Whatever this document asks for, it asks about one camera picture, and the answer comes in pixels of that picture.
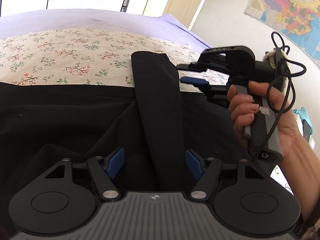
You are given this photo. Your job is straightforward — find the black pants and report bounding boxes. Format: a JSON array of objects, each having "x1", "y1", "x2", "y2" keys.
[{"x1": 0, "y1": 51, "x2": 253, "y2": 230}]

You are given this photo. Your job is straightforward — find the person's right forearm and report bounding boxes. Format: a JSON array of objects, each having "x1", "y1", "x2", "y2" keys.
[{"x1": 280, "y1": 132, "x2": 319, "y2": 220}]

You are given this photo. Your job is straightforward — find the open cream bedroom door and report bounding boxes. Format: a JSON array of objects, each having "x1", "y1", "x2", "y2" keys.
[{"x1": 163, "y1": 0, "x2": 206, "y2": 30}]

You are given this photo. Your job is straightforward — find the person's right hand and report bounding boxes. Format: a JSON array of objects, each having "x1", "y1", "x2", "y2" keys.
[{"x1": 227, "y1": 81, "x2": 301, "y2": 154}]

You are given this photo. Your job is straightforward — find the lavender bed sheet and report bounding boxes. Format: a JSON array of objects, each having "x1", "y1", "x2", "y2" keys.
[{"x1": 1, "y1": 9, "x2": 211, "y2": 51}]

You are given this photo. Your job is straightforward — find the floral patterned cloth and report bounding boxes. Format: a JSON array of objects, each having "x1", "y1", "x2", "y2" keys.
[{"x1": 0, "y1": 28, "x2": 295, "y2": 196}]

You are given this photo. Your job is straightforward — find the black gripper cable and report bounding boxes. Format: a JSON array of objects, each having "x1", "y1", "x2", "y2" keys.
[{"x1": 248, "y1": 31, "x2": 307, "y2": 163}]

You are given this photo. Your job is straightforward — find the colourful wall map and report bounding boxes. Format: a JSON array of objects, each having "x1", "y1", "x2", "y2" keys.
[{"x1": 245, "y1": 0, "x2": 319, "y2": 66}]

